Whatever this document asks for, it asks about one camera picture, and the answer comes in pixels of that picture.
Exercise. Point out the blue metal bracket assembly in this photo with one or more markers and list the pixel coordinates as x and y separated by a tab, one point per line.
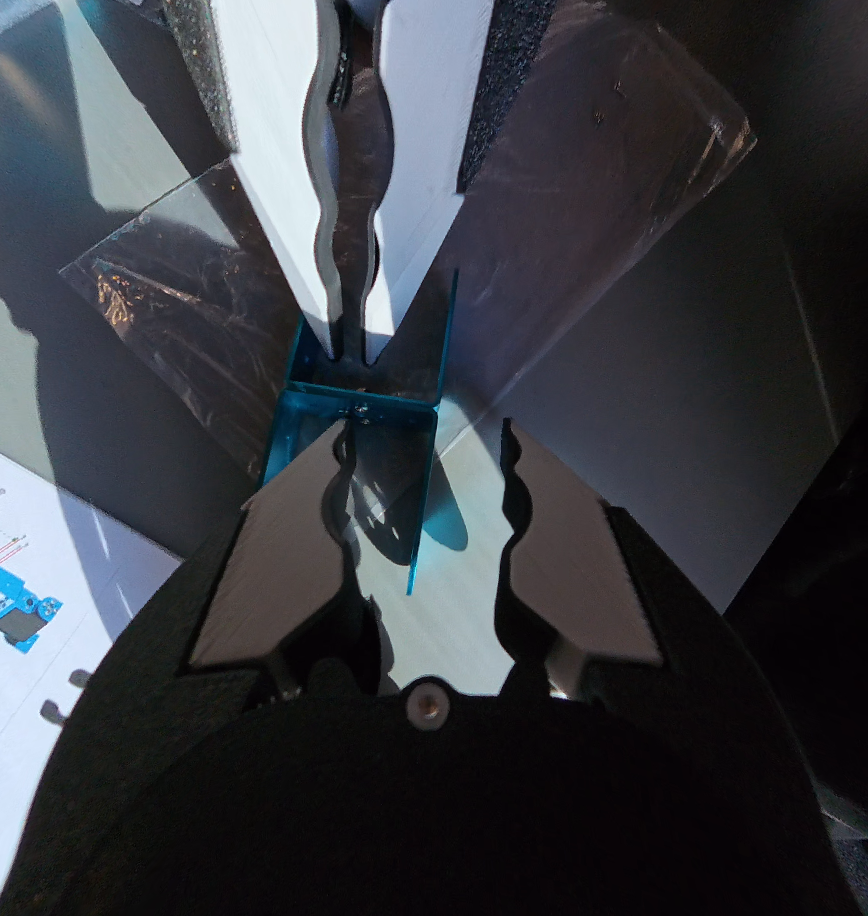
320	415

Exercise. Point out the large clear plastic bag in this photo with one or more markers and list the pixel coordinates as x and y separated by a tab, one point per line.
620	172

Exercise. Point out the white instruction sheet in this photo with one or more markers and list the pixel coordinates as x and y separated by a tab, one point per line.
34	630

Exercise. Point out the small clear plastic bag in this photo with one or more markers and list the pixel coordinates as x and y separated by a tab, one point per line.
162	286

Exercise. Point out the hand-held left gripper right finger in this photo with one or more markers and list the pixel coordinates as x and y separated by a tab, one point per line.
584	573

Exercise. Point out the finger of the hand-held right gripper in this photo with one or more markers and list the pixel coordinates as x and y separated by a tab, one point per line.
270	115
434	100

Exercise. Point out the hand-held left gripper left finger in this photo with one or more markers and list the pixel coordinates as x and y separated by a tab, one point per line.
270	573

